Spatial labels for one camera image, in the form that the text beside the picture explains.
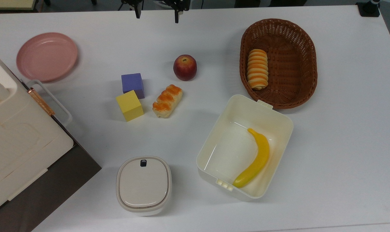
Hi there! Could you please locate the yellow foam cube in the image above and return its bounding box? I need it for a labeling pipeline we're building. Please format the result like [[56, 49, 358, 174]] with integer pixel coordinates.
[[115, 90, 144, 122]]

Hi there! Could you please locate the large cream storage cabinet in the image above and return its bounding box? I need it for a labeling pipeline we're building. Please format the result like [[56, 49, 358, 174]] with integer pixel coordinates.
[[0, 48, 75, 215]]

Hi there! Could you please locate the brown wicker basket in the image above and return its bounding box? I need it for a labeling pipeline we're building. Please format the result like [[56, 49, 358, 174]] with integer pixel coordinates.
[[239, 18, 318, 110]]

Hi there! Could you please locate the open white plastic container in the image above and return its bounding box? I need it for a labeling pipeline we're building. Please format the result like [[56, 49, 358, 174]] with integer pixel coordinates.
[[196, 94, 294, 202]]

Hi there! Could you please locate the red apple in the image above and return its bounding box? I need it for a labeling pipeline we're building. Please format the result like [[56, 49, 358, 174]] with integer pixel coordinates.
[[173, 54, 197, 81]]

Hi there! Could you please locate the black camera stand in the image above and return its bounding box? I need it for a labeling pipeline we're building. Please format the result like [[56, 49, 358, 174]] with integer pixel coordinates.
[[356, 0, 381, 17]]

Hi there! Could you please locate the small white lidded bin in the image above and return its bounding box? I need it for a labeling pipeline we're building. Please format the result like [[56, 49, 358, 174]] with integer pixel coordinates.
[[116, 156, 172, 216]]

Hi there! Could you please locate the orange-topped bread loaf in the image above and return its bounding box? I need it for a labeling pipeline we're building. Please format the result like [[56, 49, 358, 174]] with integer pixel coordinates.
[[152, 84, 183, 119]]

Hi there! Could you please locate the striped bread roll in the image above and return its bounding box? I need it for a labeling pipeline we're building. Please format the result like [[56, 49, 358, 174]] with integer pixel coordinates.
[[246, 49, 269, 91]]

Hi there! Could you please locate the purple foam cube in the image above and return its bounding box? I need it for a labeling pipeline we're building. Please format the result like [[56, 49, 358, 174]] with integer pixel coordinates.
[[121, 73, 145, 99]]

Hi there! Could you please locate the pink plastic plate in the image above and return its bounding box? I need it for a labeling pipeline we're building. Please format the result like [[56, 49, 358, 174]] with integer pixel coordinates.
[[16, 32, 79, 83]]

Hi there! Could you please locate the yellow banana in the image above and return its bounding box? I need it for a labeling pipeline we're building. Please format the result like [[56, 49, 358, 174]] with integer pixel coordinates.
[[232, 128, 270, 189]]

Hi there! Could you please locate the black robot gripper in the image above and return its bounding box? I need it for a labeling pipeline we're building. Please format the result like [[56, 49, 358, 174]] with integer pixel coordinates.
[[120, 0, 191, 24]]

